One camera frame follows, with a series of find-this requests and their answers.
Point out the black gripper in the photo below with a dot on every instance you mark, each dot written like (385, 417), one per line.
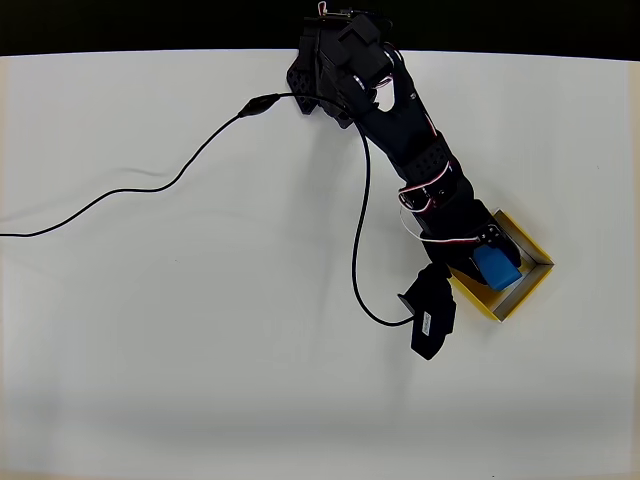
(462, 251)

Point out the blue block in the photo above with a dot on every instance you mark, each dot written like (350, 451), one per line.
(497, 270)

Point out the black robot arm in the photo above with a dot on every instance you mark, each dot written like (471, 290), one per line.
(400, 125)

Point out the yellow square tray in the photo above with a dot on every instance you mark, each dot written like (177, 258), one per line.
(530, 285)

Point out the black wrist-mounted camera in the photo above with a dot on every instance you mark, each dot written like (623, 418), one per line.
(432, 315)

